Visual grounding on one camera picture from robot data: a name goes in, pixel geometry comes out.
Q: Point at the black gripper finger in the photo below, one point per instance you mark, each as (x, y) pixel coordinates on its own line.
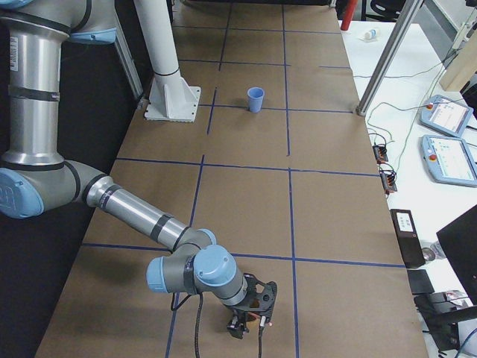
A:
(264, 322)
(237, 328)

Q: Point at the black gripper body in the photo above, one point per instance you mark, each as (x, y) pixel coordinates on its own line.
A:
(238, 310)

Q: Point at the blue plastic cup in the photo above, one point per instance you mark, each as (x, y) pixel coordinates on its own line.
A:
(255, 96)

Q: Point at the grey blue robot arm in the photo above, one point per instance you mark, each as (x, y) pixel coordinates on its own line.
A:
(35, 178)

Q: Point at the black box with label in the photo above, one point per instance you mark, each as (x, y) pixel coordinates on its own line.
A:
(407, 238)

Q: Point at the lower orange connector board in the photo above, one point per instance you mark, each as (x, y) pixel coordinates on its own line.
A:
(388, 179)

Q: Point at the orange connector board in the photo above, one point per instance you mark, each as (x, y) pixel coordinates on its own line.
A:
(380, 153)
(388, 179)

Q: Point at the upper orange connector board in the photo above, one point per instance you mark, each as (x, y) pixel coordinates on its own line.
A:
(380, 153)

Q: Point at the black monitor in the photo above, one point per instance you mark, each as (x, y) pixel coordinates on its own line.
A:
(458, 241)

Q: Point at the lower teach pendant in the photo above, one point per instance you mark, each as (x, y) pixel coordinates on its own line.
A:
(448, 160)

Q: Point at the teach pendant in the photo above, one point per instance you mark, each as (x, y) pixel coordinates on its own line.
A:
(448, 160)
(446, 116)

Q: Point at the upper teach pendant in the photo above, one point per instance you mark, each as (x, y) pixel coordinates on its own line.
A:
(446, 116)

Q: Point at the white tape roll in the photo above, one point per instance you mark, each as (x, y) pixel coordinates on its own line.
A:
(371, 35)

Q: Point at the wooden board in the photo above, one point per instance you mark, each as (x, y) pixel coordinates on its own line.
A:
(462, 68)

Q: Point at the red cylinder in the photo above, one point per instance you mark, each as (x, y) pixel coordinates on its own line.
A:
(348, 14)

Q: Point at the white camera stand post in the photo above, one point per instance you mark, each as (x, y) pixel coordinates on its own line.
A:
(171, 98)

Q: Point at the aluminium frame post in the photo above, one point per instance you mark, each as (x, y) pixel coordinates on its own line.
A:
(398, 33)

